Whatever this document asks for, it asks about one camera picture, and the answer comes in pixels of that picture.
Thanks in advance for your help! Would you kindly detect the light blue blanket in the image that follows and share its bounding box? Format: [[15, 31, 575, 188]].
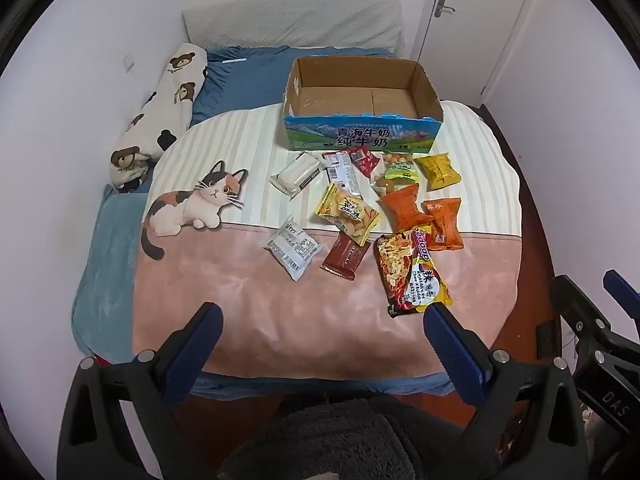
[[71, 185, 157, 362]]

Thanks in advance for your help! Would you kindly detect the yellow snack packet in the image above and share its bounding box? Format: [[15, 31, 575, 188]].
[[414, 154, 462, 191]]

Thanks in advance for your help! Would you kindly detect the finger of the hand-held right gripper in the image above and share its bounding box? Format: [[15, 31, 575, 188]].
[[602, 269, 640, 326], [549, 275, 615, 347]]

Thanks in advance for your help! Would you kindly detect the bear printed long pillow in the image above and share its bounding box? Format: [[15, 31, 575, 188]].
[[110, 42, 208, 194]]

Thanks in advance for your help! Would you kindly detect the silver white packet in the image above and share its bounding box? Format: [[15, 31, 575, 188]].
[[263, 216, 322, 282]]

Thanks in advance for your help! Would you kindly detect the small red packet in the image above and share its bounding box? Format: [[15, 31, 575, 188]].
[[349, 147, 377, 178]]

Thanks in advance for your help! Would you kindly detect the white padded headboard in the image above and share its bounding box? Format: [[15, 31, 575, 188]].
[[181, 0, 405, 56]]

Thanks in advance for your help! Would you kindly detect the blue bed sheet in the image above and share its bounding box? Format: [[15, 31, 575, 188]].
[[190, 46, 396, 127]]

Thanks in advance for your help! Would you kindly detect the yellow biscuit packet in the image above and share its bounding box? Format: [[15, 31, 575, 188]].
[[314, 182, 382, 238]]

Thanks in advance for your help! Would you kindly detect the green candy packet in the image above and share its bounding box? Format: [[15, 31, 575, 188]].
[[382, 154, 421, 183]]

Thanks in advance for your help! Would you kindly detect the dark wall socket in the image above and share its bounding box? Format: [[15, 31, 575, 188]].
[[536, 324, 555, 357]]

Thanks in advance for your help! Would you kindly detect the cat printed blanket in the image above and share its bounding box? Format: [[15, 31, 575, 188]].
[[131, 100, 523, 380]]

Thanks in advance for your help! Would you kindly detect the dark red packet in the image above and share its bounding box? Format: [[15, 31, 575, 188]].
[[320, 231, 373, 281]]

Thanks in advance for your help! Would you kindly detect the long red white packet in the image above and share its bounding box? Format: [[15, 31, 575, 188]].
[[322, 150, 362, 197]]

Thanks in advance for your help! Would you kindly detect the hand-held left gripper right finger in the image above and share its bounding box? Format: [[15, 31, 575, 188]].
[[424, 304, 589, 480]]

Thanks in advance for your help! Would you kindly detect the orange snack packet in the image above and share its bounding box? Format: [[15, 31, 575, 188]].
[[379, 183, 435, 233], [422, 197, 465, 252]]

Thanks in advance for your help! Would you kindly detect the dark fuzzy clothing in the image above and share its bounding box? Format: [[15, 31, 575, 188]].
[[220, 392, 482, 480]]

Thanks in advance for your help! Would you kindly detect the white door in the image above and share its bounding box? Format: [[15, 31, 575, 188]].
[[410, 0, 542, 107]]

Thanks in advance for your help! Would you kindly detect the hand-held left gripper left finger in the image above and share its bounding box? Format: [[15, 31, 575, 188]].
[[57, 302, 224, 480]]

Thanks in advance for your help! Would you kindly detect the instant noodle packet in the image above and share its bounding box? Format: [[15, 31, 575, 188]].
[[374, 227, 453, 320]]

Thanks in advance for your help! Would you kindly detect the white bread packet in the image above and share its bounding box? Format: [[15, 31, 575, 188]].
[[270, 152, 328, 200]]

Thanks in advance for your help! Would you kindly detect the cardboard box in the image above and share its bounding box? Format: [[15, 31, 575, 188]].
[[282, 56, 444, 153]]

